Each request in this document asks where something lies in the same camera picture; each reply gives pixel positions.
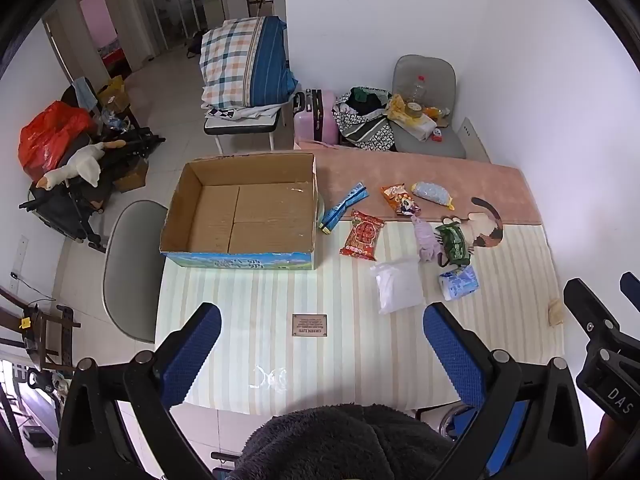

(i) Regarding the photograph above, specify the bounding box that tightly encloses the black folded stroller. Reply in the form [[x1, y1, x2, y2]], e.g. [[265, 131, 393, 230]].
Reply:
[[19, 125, 166, 253]]

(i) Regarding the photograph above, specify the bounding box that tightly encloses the green packet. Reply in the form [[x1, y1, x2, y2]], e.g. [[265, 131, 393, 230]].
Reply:
[[434, 222, 473, 266]]

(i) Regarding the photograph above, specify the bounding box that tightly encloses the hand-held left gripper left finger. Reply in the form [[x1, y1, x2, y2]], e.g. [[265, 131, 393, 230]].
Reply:
[[56, 302, 222, 480]]

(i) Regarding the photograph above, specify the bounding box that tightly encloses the black white patterned bag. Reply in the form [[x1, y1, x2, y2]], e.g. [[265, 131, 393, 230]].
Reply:
[[332, 87, 398, 152]]

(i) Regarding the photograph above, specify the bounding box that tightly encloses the white powder bag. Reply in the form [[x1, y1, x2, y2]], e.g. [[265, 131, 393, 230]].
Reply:
[[370, 259, 426, 316]]

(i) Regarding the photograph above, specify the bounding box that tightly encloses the white goose plush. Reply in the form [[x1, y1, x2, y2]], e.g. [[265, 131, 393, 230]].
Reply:
[[39, 140, 126, 191]]

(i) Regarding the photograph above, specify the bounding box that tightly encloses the dark fleece garment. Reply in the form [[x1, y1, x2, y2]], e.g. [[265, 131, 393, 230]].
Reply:
[[227, 402, 453, 480]]

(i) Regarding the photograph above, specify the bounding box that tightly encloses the long blue snack packet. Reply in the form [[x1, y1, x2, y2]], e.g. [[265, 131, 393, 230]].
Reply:
[[319, 182, 368, 233]]

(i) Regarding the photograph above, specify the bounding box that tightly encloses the white tissue pack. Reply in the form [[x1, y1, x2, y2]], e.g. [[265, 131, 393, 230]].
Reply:
[[400, 112, 438, 141]]

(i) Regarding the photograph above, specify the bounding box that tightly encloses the person's right forearm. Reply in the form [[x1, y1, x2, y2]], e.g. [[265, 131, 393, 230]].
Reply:
[[587, 412, 640, 480]]

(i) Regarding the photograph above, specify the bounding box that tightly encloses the blue white tissue packet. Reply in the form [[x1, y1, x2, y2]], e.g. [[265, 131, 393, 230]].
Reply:
[[438, 265, 480, 302]]

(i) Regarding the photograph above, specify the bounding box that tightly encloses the pink suitcase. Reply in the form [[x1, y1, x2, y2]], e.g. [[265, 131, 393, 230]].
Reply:
[[293, 89, 340, 148]]

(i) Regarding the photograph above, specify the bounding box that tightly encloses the wooden rack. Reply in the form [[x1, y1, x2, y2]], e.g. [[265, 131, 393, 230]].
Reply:
[[0, 285, 81, 376]]

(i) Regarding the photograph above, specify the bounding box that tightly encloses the grey shell chair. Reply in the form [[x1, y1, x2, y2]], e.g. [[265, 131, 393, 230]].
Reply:
[[102, 200, 169, 345]]

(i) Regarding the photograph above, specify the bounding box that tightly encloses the red snack packet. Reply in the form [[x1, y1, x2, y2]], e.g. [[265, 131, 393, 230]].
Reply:
[[339, 209, 386, 262]]

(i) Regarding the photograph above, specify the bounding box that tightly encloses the yellow cardboard box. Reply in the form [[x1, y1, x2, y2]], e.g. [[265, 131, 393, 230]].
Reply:
[[97, 76, 131, 111]]

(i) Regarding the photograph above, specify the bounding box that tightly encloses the small brown cardboard box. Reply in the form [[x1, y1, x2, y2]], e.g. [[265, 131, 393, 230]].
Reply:
[[115, 160, 150, 192]]

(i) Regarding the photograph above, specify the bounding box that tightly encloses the plaid blue bedding bundle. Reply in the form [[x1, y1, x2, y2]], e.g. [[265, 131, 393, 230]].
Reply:
[[199, 16, 299, 109]]

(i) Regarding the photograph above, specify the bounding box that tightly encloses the pink cloth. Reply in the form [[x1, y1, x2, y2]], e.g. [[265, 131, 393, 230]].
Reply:
[[292, 139, 342, 152]]

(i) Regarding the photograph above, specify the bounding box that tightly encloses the white leaning panel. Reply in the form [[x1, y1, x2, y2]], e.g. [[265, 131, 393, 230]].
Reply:
[[452, 117, 491, 163]]

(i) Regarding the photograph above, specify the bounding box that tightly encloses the red plastic bag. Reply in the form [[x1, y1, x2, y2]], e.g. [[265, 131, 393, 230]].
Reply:
[[18, 101, 96, 182]]

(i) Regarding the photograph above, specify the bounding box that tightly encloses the orange panda snack packet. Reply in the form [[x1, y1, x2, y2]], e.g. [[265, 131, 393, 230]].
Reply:
[[380, 183, 421, 217]]

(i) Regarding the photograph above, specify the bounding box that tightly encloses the clear bag of blue beads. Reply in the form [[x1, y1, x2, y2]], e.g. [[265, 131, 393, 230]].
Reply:
[[411, 181, 456, 211]]

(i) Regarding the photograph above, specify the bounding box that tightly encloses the black padded bench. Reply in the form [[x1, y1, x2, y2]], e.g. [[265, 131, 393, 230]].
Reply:
[[203, 102, 283, 153]]

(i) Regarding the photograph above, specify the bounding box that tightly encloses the grey cushioned chair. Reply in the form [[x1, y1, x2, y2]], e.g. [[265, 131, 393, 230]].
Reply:
[[391, 54, 467, 159]]

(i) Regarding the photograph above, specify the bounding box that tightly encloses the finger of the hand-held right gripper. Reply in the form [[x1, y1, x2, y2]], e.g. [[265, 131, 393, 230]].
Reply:
[[563, 278, 621, 346], [620, 272, 640, 311]]

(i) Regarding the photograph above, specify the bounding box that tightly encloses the light blue cloth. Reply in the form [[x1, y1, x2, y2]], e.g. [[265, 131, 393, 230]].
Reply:
[[72, 77, 98, 111]]

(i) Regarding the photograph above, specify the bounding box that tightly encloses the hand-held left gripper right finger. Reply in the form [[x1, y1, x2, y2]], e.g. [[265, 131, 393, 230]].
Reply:
[[422, 301, 588, 480]]

